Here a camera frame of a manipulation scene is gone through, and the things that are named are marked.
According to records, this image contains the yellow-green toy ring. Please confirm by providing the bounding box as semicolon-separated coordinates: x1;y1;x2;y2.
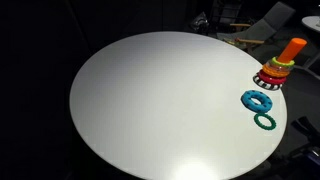
269;56;296;68

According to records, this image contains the orange stacking peg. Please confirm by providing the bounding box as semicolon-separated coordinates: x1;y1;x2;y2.
277;37;308;64

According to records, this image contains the black-white checkered stacker base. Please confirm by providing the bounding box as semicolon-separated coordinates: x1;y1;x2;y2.
252;73;284;92

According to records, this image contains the small white round table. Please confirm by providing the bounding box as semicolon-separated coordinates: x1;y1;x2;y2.
301;15;320;33

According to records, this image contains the orange translucent toy ring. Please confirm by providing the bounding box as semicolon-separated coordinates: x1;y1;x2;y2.
262;63;292;79

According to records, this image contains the blue dotted toy ring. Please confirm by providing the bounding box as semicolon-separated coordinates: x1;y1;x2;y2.
241;89;273;113

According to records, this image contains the wooden chair armrest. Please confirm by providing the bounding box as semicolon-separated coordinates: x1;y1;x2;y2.
229;22;252;28
234;37;265;45

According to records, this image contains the thin green toy ring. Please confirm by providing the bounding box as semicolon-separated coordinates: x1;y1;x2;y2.
253;112;277;131

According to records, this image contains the red toy ring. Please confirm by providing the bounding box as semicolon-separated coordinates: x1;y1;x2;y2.
258;70;288;85

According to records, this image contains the grey lounge chair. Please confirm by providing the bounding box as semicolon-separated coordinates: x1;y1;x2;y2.
216;1;296;52

